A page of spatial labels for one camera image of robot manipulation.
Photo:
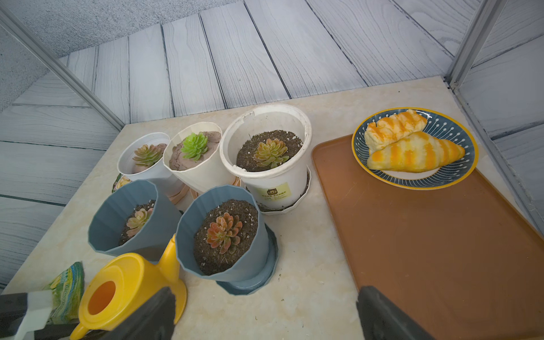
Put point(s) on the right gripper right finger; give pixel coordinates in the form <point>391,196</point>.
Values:
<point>382,319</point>

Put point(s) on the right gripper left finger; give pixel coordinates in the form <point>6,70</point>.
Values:
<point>153,320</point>

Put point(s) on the yellow watering can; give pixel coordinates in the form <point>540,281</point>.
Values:
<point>124,285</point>

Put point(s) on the blue pot red succulent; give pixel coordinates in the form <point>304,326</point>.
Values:
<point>223,237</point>

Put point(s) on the small white pot pink-green succulent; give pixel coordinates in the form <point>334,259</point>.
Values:
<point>143,160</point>

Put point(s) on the white pot bright green succulent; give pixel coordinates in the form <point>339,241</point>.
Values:
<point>207,174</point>

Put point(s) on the large white round pot succulent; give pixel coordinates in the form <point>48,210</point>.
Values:
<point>267,149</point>

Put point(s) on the green yellow candy bag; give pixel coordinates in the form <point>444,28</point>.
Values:
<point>67,291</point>

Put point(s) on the brown tray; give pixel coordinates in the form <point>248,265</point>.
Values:
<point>460,261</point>

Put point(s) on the pink saucer under small pot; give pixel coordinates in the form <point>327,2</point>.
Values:
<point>176,198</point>

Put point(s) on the green orange snack packet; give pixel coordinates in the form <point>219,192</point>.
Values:
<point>120,181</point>

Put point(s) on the yellow bread roll lower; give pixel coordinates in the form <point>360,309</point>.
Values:
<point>417,153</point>

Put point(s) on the yellow bread roll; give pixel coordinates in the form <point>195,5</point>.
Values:
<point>390,129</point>
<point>417,153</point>

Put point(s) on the yellow bread roll upper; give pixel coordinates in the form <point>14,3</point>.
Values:
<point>390,129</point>

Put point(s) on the blue patterned plate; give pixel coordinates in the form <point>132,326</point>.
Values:
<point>439,126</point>

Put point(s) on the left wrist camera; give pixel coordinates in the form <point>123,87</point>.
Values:
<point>24,313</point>

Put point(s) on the right aluminium frame post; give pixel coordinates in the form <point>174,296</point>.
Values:
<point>477,33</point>

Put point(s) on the aluminium frame post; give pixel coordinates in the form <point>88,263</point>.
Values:
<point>477,33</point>
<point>31,42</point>

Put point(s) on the left aluminium frame post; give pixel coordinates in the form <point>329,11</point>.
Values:
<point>31,42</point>

